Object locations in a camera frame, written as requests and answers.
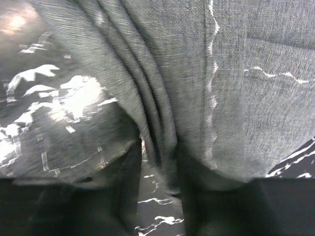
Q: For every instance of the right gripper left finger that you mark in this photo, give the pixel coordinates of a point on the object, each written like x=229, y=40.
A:
x=104, y=204

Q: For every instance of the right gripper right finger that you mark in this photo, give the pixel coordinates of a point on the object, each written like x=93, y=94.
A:
x=263, y=207

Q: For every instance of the dark grey napkin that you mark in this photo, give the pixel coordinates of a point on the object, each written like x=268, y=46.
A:
x=225, y=86

